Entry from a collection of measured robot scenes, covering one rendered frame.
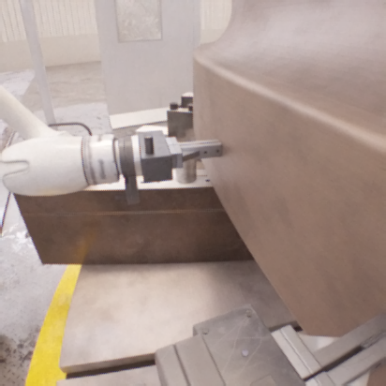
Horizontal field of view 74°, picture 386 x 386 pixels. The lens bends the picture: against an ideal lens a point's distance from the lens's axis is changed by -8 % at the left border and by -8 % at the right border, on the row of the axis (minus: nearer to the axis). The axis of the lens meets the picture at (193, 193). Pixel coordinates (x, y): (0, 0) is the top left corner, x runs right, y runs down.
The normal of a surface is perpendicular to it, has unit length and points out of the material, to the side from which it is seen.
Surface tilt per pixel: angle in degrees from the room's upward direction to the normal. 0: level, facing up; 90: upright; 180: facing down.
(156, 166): 90
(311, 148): 90
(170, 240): 90
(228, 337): 0
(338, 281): 90
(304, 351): 0
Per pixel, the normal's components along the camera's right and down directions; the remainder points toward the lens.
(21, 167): 0.03, 0.09
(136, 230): 0.04, 0.53
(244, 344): -0.01, -0.85
